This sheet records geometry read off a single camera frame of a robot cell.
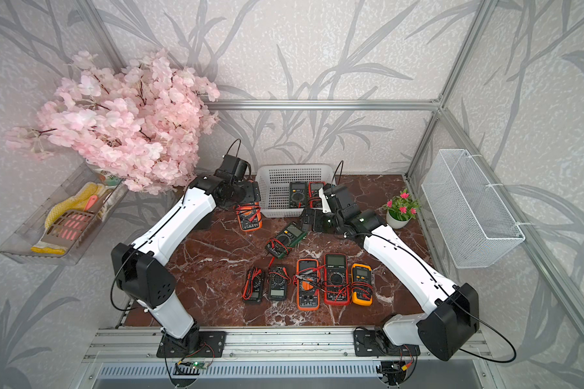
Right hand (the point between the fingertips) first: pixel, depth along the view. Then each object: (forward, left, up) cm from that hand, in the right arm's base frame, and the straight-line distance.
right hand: (309, 219), depth 77 cm
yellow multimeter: (-16, -18, -18) cm, 29 cm away
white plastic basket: (+36, +17, -19) cm, 44 cm away
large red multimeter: (-12, -10, -20) cm, 26 cm away
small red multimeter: (+22, -2, -17) cm, 28 cm away
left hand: (+11, +20, 0) cm, 23 cm away
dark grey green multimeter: (-14, +11, -18) cm, 26 cm away
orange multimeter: (+3, +20, -2) cm, 20 cm away
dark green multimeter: (+26, +5, -18) cm, 32 cm away
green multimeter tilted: (+1, +11, -18) cm, 21 cm away
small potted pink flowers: (+10, -35, -10) cm, 38 cm away
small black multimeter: (-15, +20, -19) cm, 31 cm away
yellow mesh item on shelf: (-1, +65, +12) cm, 66 cm away
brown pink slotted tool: (-10, +61, +13) cm, 63 cm away
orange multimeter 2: (-11, 0, -19) cm, 22 cm away
